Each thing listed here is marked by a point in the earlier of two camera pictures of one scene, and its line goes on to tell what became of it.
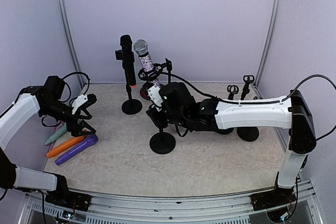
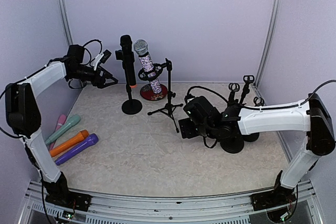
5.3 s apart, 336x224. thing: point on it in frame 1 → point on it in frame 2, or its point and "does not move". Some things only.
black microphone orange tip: x=128 y=58 does not move
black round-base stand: x=247 y=79 does not move
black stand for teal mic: x=248 y=134 does not move
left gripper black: x=75 y=129 → x=99 y=81
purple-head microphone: x=90 y=140 does not move
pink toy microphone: x=59 y=123 does not move
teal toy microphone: x=61 y=130 does not move
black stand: x=162 y=142 → x=232 y=146
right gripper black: x=158 y=121 → x=187 y=130
